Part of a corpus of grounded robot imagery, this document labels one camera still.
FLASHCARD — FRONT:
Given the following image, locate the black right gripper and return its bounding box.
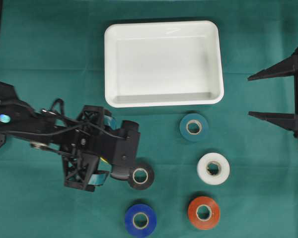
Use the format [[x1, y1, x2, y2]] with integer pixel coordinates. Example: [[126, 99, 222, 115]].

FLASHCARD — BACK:
[[248, 48, 298, 138]]

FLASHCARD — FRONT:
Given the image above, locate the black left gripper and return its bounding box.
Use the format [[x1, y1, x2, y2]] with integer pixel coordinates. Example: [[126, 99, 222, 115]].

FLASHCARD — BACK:
[[61, 105, 111, 191]]

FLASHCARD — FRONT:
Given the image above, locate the black tape roll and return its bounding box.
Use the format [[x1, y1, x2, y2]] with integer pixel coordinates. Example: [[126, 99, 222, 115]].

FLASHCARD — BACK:
[[128, 162, 154, 190]]

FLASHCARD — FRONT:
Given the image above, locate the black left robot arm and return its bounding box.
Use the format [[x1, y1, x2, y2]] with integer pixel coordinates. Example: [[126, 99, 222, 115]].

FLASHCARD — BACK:
[[0, 82, 118, 191]]

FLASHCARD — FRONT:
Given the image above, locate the white plastic case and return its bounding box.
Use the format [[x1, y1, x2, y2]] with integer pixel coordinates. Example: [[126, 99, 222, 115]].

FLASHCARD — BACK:
[[104, 20, 224, 108]]

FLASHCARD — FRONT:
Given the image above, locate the green tape roll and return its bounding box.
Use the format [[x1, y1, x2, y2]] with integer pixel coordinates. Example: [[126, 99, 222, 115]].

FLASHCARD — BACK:
[[179, 113, 209, 142]]

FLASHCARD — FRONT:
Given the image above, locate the blue tape roll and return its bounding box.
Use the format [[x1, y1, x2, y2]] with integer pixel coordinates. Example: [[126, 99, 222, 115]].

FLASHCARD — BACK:
[[124, 199, 157, 238]]

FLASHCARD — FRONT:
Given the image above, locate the white tape roll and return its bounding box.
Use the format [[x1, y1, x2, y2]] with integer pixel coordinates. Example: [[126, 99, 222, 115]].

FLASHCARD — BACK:
[[197, 152, 230, 185]]

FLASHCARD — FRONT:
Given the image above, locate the red tape roll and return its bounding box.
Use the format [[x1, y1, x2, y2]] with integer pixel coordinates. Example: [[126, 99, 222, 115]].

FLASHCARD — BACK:
[[187, 196, 221, 230]]

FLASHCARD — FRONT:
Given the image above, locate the green table cloth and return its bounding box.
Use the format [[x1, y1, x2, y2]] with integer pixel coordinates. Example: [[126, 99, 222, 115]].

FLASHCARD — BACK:
[[0, 0, 298, 238]]

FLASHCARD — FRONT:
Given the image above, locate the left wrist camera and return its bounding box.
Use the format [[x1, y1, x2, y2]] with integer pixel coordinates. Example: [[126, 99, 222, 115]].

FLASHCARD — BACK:
[[96, 120, 140, 167]]

